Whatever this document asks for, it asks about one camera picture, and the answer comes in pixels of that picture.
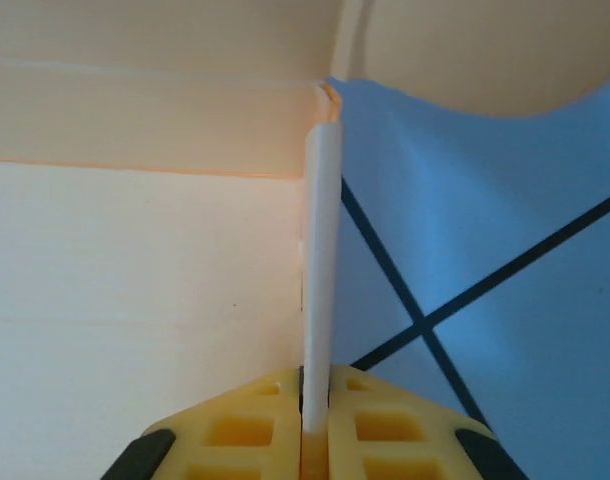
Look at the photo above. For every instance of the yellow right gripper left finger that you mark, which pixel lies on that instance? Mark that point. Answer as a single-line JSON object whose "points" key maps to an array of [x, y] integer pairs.
{"points": [[245, 435]]}

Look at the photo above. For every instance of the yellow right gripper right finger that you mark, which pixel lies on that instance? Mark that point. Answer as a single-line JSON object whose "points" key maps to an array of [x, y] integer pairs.
{"points": [[395, 435]]}

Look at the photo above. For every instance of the yellow paper box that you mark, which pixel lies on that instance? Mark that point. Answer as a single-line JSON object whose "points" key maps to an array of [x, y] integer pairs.
{"points": [[135, 250]]}

